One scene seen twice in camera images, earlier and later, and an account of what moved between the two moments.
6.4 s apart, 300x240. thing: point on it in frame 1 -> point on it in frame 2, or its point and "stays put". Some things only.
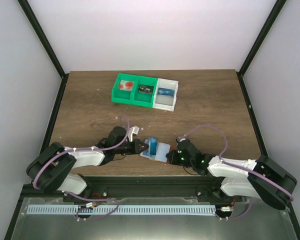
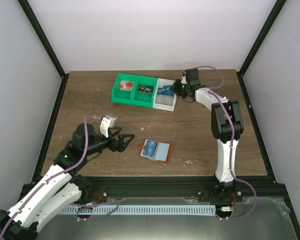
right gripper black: x=172 y=160 -> x=174 y=88
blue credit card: x=152 y=142 -> x=165 y=91
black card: x=146 y=89 stays put
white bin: x=166 y=102 stays put
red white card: x=126 y=85 stays put
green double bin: x=134 y=90 stays put
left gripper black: x=136 y=150 -> x=120 y=147
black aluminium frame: x=136 y=188 stays put
